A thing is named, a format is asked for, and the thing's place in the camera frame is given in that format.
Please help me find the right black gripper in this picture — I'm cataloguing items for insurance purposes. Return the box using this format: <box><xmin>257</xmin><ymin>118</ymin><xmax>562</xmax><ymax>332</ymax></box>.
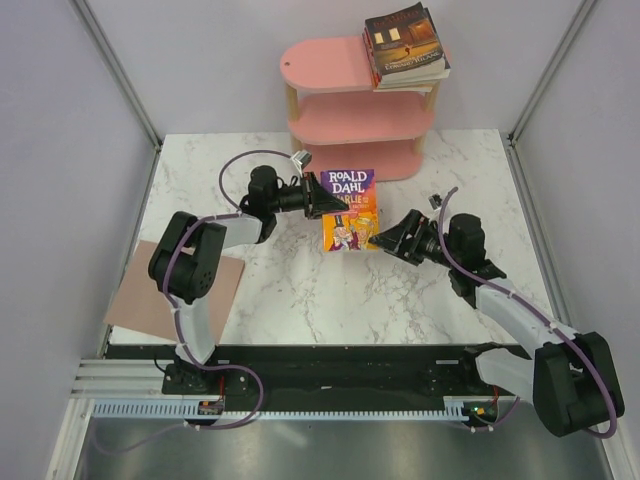
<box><xmin>368</xmin><ymin>209</ymin><xmax>459</xmax><ymax>269</ymax></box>

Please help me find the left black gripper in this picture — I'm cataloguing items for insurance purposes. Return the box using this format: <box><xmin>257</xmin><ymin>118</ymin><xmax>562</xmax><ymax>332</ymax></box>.
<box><xmin>269</xmin><ymin>172</ymin><xmax>349</xmax><ymax>220</ymax></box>

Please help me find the Roald Dahl Charlie book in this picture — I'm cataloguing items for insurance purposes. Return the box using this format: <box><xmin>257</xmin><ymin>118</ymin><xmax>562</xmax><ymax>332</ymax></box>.
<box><xmin>321</xmin><ymin>169</ymin><xmax>379</xmax><ymax>252</ymax></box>

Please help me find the red 13-Storey Treehouse book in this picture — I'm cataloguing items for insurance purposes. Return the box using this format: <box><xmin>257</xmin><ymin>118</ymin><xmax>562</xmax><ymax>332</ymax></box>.
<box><xmin>362</xmin><ymin>28</ymin><xmax>382</xmax><ymax>90</ymax></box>

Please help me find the brown Edward Tulane book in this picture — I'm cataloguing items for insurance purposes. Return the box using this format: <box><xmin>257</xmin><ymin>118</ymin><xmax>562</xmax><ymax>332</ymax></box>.
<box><xmin>363</xmin><ymin>2</ymin><xmax>447</xmax><ymax>81</ymax></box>

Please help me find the blue Nineteen Eighty-Four book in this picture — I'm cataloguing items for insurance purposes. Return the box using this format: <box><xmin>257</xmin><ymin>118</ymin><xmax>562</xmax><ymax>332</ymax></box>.
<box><xmin>366</xmin><ymin>20</ymin><xmax>448</xmax><ymax>88</ymax></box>

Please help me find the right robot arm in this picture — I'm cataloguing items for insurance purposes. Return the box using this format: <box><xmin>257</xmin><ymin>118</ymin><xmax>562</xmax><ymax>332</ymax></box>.
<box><xmin>369</xmin><ymin>210</ymin><xmax>625</xmax><ymax>438</ymax></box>

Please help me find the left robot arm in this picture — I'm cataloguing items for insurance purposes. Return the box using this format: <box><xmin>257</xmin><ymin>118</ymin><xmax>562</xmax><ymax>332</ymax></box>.
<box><xmin>148</xmin><ymin>165</ymin><xmax>348</xmax><ymax>393</ymax></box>

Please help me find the pink three-tier shelf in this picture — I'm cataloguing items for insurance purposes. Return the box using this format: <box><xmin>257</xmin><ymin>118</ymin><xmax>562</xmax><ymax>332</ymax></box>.
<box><xmin>280</xmin><ymin>36</ymin><xmax>439</xmax><ymax>181</ymax></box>

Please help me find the pink paper file sheet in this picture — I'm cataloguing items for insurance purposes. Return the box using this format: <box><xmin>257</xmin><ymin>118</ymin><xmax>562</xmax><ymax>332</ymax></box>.
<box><xmin>104</xmin><ymin>241</ymin><xmax>245</xmax><ymax>346</ymax></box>

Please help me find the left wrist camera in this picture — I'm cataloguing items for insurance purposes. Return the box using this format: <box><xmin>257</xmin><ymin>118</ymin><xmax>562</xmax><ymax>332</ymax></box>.
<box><xmin>290</xmin><ymin>150</ymin><xmax>312</xmax><ymax>172</ymax></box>

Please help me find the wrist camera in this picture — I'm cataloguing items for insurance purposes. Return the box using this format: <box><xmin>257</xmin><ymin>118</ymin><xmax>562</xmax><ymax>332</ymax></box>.
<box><xmin>290</xmin><ymin>150</ymin><xmax>312</xmax><ymax>172</ymax></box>
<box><xmin>428</xmin><ymin>194</ymin><xmax>443</xmax><ymax>211</ymax></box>

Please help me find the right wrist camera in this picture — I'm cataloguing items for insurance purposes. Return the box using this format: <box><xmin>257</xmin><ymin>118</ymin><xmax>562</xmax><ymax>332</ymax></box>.
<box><xmin>428</xmin><ymin>194</ymin><xmax>443</xmax><ymax>211</ymax></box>

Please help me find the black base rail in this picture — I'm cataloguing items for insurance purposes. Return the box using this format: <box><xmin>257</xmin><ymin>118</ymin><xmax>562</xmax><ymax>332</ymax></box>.
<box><xmin>159</xmin><ymin>342</ymin><xmax>521</xmax><ymax>414</ymax></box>

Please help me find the white slotted cable duct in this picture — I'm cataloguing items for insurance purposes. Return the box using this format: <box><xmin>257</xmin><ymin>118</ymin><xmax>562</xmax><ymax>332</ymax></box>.
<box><xmin>92</xmin><ymin>398</ymin><xmax>495</xmax><ymax>421</ymax></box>

